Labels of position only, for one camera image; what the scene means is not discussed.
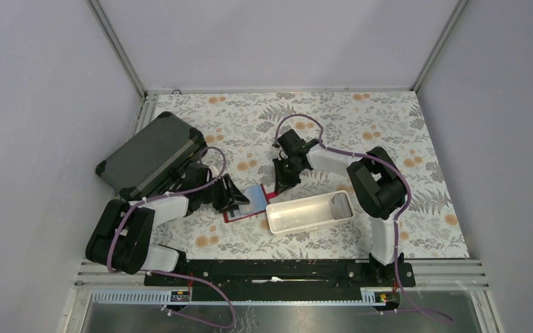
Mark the white plastic tray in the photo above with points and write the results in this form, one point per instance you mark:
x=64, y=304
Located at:
x=303, y=214

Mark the red card holder wallet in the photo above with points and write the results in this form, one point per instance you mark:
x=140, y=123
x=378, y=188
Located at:
x=259, y=199

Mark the black hard case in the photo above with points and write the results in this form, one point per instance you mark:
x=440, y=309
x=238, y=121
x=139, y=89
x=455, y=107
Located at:
x=153, y=159

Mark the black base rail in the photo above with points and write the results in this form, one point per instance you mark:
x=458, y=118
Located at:
x=280, y=281

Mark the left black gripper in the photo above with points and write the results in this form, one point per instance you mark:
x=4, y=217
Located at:
x=227, y=201

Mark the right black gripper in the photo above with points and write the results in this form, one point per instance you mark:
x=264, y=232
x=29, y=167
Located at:
x=283, y=182

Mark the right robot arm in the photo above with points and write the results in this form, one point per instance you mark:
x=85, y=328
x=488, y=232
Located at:
x=379, y=187

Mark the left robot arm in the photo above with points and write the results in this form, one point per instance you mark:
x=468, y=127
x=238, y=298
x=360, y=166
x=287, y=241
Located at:
x=121, y=239

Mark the silver VIP card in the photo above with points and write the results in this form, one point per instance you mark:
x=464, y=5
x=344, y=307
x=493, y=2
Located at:
x=242, y=211
x=340, y=207

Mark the floral table mat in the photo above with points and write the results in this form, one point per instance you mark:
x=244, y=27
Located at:
x=243, y=127

